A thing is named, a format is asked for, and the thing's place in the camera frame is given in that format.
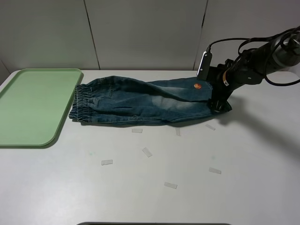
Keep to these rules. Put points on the clear tape piece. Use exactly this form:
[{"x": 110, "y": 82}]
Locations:
[
  {"x": 178, "y": 131},
  {"x": 137, "y": 130},
  {"x": 170, "y": 185},
  {"x": 147, "y": 152},
  {"x": 213, "y": 170},
  {"x": 106, "y": 162},
  {"x": 210, "y": 127}
]

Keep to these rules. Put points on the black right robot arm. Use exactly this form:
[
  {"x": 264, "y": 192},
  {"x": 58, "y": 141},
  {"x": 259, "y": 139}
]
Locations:
[{"x": 251, "y": 66}]

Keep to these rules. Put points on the children's blue denim shorts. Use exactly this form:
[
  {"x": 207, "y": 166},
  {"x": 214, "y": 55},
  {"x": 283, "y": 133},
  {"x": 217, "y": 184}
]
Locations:
[{"x": 120, "y": 100}]

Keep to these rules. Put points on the light green plastic tray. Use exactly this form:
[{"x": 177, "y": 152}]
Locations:
[{"x": 33, "y": 105}]

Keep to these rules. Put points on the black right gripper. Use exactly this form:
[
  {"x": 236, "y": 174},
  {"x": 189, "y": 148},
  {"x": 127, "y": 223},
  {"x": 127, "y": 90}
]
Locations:
[{"x": 223, "y": 84}]

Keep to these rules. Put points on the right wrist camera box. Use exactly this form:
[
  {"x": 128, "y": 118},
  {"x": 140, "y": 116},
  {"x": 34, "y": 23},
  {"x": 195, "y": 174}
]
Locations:
[{"x": 204, "y": 66}]

